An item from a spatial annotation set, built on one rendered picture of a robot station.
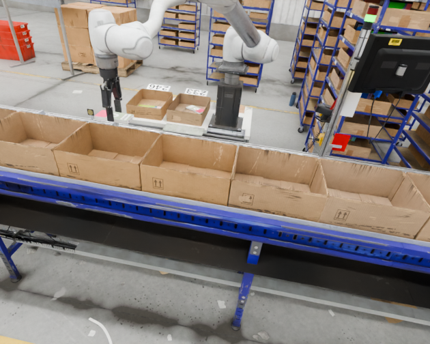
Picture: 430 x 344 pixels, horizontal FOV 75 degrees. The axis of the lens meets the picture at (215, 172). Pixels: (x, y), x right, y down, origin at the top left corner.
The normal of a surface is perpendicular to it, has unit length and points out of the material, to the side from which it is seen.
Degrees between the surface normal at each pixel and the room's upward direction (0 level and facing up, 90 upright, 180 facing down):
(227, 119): 90
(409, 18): 92
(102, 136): 89
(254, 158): 90
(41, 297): 0
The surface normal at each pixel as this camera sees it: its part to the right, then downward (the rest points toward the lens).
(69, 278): 0.08, -0.81
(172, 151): -0.16, 0.55
